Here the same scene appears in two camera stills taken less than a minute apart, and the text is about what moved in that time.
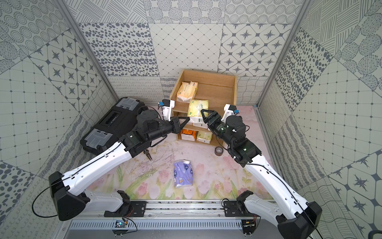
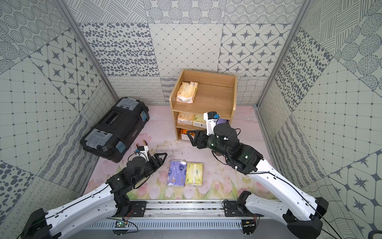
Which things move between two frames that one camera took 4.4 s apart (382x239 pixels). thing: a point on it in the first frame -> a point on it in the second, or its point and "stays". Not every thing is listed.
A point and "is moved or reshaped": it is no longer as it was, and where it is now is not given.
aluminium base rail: x=175 y=210 stays
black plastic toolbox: x=119 y=122 stays
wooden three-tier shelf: x=195 y=90 stays
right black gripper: x=211 y=125 -> x=201 y=134
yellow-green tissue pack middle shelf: x=201 y=124 stays
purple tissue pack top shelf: x=183 y=173 is moved or reshaped
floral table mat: x=193 y=170 stays
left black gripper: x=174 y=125 -> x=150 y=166
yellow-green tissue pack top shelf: x=194 y=109 -> x=194 y=173
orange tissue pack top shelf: x=187 y=91 stays
